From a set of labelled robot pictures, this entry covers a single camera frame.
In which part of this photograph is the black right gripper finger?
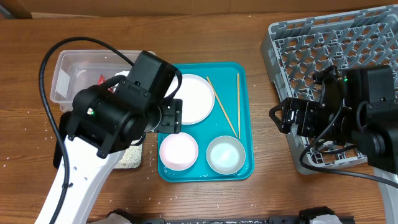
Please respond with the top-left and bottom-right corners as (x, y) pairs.
(269, 108), (288, 134)
(272, 98), (291, 113)

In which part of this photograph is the pink bowl with rice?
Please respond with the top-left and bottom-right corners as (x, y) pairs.
(159, 133), (198, 171)

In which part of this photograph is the white napkin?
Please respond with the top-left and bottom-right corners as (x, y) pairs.
(115, 70), (129, 77)

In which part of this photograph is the red snack wrapper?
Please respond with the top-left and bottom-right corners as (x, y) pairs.
(98, 75), (114, 93)

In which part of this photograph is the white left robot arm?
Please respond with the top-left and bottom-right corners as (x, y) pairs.
(37, 51), (182, 223)

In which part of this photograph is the grey dishwasher rack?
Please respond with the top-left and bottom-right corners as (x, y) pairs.
(261, 5), (397, 175)

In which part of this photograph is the large white plate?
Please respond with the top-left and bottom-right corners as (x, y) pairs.
(174, 74), (215, 125)

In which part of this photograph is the teal plastic tray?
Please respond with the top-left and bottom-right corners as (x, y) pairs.
(157, 62), (254, 182)

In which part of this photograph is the left wooden chopstick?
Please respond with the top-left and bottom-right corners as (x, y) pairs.
(206, 77), (238, 137)

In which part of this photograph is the black rectangular tray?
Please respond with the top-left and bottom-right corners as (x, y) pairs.
(52, 111), (143, 169)

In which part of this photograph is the grey white bowl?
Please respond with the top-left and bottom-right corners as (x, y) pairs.
(206, 136), (246, 175)

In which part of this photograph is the clear plastic bin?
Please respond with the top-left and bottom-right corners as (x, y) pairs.
(50, 49), (156, 113)

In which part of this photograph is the black rail at bottom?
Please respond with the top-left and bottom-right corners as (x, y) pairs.
(104, 207), (355, 224)

